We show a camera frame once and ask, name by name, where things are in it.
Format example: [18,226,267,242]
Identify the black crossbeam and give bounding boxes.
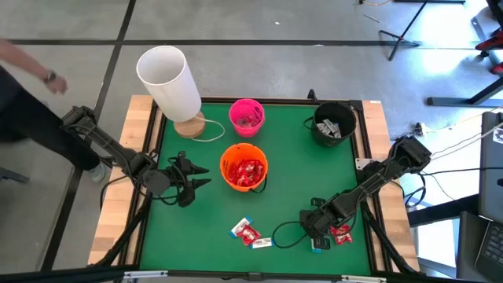
[0,263,503,283]

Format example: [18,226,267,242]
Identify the gray laptop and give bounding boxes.
[477,111,503,225]

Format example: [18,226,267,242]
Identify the dark laptop with keyboard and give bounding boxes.
[455,211,503,283]

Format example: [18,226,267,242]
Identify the gray stand foot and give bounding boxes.
[0,167,31,185]

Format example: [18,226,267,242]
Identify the black frame strut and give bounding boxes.
[94,188,152,268]
[361,188,420,274]

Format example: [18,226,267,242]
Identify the white shade table lamp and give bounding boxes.
[136,45,207,139]

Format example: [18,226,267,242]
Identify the green table mat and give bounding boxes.
[140,102,373,275]

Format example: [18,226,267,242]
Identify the silver metal bracket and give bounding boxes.
[123,270,169,281]
[340,274,388,283]

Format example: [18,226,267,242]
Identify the person's hand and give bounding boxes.
[45,73,69,96]

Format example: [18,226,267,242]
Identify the pink plastic bucket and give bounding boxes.
[229,97,266,138]

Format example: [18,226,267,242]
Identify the person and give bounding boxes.
[475,33,503,75]
[0,38,108,185]

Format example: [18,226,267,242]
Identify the black table frame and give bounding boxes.
[117,96,394,277]

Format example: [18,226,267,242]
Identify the black tripod stand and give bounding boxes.
[379,0,428,62]

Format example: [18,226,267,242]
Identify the white lamp cable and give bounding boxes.
[191,116,226,143]

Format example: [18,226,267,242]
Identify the black desk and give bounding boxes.
[427,76,503,108]

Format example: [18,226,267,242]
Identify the orange pumpkin bucket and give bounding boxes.
[219,142,270,194]

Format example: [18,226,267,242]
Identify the black pumpkin bucket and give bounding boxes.
[304,101,358,149]

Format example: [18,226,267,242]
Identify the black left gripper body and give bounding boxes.
[169,159,193,192]

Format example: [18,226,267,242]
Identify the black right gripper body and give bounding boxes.
[300,200,343,239]

